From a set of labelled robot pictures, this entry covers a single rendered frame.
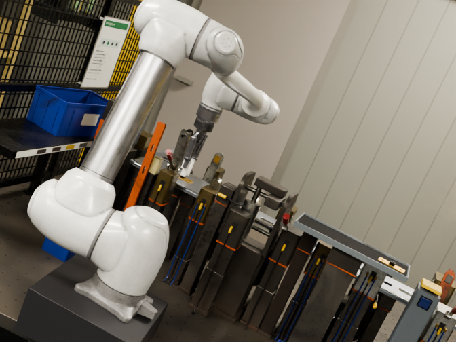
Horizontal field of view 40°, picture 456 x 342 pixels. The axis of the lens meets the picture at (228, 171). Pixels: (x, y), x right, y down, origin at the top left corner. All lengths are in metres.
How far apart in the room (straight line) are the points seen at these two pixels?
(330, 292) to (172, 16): 0.95
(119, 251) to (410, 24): 3.44
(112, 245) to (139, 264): 0.09
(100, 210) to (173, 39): 0.51
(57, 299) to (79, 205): 0.25
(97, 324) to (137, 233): 0.25
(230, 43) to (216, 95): 0.60
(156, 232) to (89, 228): 0.18
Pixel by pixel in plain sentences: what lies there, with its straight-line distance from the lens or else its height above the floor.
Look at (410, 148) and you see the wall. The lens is 4.79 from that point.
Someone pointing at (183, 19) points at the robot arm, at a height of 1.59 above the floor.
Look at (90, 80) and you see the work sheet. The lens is 2.65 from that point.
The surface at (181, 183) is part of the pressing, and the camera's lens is 2.37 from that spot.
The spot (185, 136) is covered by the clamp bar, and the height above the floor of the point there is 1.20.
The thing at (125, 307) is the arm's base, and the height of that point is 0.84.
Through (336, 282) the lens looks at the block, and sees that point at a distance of 1.96.
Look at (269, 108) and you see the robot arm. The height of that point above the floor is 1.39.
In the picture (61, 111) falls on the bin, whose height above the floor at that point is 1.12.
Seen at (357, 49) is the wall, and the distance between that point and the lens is 4.71.
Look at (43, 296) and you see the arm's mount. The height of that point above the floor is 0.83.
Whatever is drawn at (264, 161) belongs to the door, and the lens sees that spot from 4.76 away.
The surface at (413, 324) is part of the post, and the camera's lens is 1.98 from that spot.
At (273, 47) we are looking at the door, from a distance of 4.68.
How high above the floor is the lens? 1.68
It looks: 14 degrees down
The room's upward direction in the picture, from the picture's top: 23 degrees clockwise
